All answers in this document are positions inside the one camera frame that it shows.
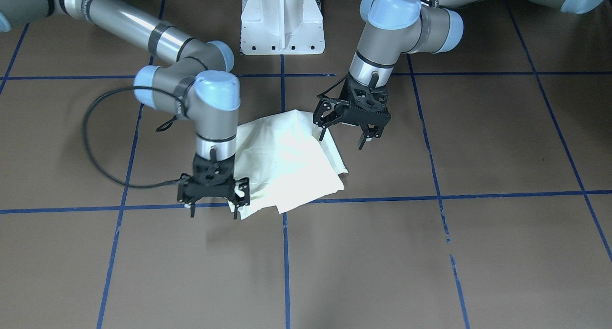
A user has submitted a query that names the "cream long-sleeve cat shirt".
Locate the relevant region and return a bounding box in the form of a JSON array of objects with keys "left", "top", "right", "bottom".
[{"left": 234, "top": 110, "right": 347, "bottom": 219}]

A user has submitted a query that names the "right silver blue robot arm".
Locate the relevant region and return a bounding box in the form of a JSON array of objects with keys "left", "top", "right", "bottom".
[{"left": 1, "top": 16, "right": 191, "bottom": 229}]

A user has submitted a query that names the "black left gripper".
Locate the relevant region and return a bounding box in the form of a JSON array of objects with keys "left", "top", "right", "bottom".
[{"left": 313, "top": 75, "right": 391, "bottom": 150}]

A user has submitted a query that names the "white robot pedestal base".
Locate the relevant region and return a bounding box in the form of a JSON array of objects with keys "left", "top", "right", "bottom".
[{"left": 239, "top": 0, "right": 326, "bottom": 56}]

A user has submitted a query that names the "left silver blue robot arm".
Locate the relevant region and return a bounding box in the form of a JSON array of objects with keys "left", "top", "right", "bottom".
[{"left": 313, "top": 0, "right": 604, "bottom": 149}]

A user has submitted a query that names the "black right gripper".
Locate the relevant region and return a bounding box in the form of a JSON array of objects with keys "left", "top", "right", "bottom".
[{"left": 177, "top": 154, "right": 251, "bottom": 220}]

